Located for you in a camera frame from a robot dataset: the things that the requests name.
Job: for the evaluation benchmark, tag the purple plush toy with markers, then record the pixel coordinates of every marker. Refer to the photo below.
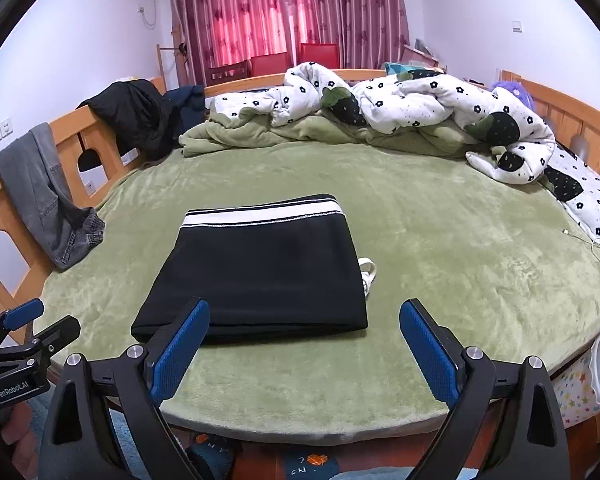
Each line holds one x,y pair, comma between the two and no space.
516,89

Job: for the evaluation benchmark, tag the wooden bed frame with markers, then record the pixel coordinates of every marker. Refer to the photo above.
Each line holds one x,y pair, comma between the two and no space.
81,129

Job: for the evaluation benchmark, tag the grey jeans on footboard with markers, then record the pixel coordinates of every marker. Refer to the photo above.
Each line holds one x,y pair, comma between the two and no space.
33,179

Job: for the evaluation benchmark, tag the red chair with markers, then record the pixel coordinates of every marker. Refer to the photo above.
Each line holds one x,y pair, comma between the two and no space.
326,55

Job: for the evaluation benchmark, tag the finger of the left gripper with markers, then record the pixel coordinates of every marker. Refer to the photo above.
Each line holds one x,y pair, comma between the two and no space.
22,315

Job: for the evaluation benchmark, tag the green fleece bed blanket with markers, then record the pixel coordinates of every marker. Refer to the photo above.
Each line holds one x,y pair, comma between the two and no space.
502,267

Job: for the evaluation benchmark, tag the white plastic bin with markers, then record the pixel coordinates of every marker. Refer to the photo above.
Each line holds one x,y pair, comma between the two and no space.
578,388

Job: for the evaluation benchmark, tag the dark wooden chair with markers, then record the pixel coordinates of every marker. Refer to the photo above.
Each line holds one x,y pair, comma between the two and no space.
227,73

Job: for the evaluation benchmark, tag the floral pillow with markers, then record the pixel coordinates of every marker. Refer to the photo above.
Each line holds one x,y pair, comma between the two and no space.
576,186

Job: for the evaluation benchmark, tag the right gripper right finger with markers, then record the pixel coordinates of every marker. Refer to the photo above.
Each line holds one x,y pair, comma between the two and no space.
530,440

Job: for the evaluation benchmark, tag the dark blue garment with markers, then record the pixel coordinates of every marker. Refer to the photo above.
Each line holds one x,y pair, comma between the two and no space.
188,107

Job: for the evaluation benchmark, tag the black pants with white stripes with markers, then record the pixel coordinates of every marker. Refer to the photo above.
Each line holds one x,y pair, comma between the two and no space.
287,269

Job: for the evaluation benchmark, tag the black jacket on footboard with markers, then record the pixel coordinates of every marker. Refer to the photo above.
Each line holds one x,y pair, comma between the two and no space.
138,113

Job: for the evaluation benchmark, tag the white floral quilt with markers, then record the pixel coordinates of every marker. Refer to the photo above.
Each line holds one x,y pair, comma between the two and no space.
521,143

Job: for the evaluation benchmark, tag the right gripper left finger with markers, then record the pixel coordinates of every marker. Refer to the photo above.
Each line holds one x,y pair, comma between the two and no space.
79,441

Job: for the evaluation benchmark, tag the red patterned curtain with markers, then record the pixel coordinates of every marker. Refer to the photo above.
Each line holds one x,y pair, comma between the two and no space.
216,33

